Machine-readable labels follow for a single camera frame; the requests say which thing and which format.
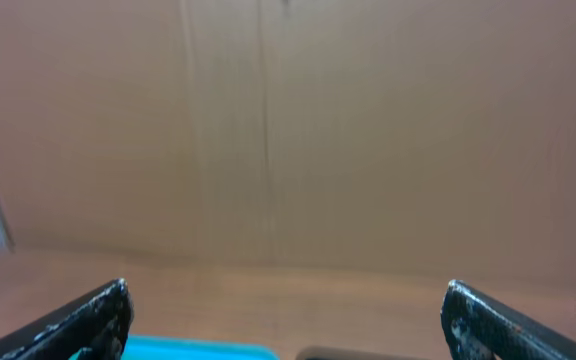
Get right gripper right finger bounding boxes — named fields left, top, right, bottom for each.
left=440, top=279, right=576, bottom=360

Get black soapy water tray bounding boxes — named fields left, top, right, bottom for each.
left=296, top=346, right=422, bottom=360

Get teal plastic tray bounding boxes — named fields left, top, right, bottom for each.
left=70, top=333, right=282, bottom=360

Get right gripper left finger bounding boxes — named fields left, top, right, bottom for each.
left=0, top=278, right=133, bottom=360

